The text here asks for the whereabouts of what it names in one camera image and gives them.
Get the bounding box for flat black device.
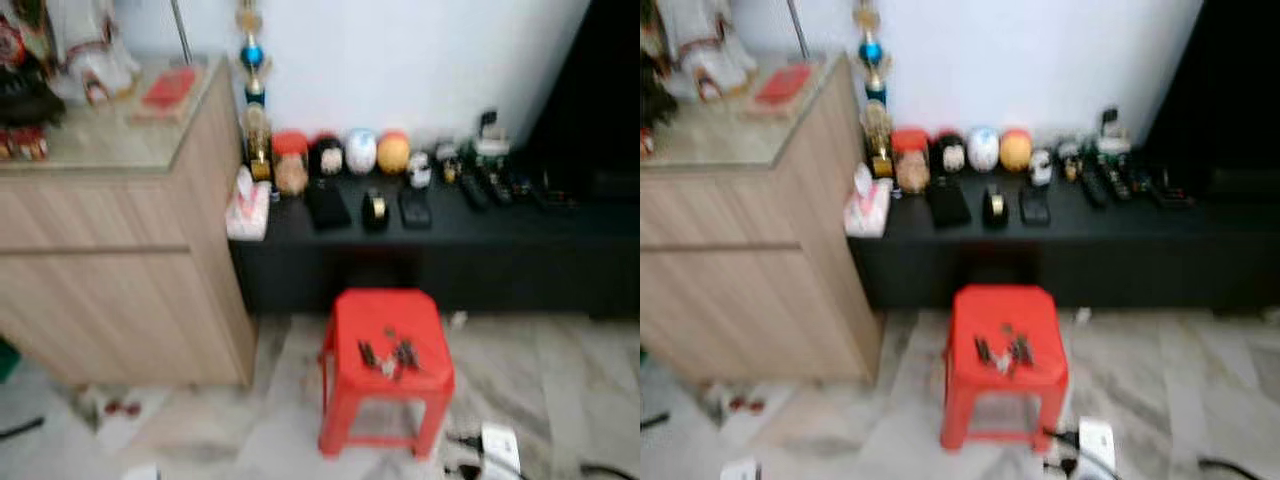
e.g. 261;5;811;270
535;175;579;209
1155;172;1196;206

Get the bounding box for light wooden cabinet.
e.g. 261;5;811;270
640;55;885;386
0;55;258;389

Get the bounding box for dark red ornament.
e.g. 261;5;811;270
0;10;66;161
640;0;679;161

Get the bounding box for black television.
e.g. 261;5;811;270
1145;0;1280;173
520;0;641;179

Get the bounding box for black TV console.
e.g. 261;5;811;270
228;165;641;319
848;165;1280;313

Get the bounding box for green white desk gadget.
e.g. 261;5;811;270
1095;107;1133;158
472;110;511;161

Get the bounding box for white floor item red spots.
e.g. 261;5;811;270
75;385;171;451
700;380;791;441

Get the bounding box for red book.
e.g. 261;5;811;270
130;65;201;123
745;62;816;119

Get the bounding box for white robed figurine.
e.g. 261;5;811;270
660;0;758;101
45;0;141;106

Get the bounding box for black smartphone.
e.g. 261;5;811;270
398;185;433;229
1020;182;1051;226

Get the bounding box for pink white tissue pack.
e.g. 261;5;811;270
225;165;271;241
845;163;891;238

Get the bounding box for yellow bear character figure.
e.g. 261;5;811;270
999;128;1033;173
376;130;411;175

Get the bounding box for thin metal pole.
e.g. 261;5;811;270
787;0;809;61
170;0;193;66

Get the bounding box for red plastic stool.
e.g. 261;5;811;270
318;288;456;461
940;285;1069;453

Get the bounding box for clear jar with red lid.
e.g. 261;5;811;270
892;127;931;194
272;130;311;197

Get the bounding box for white duck character figure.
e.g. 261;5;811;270
966;126;1001;173
343;128;378;176

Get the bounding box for key bunch with silver key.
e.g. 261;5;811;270
357;338;398;381
975;335;1011;376

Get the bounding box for gold trophy with blue ball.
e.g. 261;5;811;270
855;0;896;179
235;0;276;183

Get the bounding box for black quilted wallet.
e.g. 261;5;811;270
926;176;973;229
305;178;353;231

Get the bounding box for black mouse character figure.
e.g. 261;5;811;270
930;130;969;176
308;133;347;179

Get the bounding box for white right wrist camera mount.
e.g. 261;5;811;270
480;422;523;480
1075;418;1118;480

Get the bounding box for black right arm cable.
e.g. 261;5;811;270
1040;427;1083;476
445;430;488;479

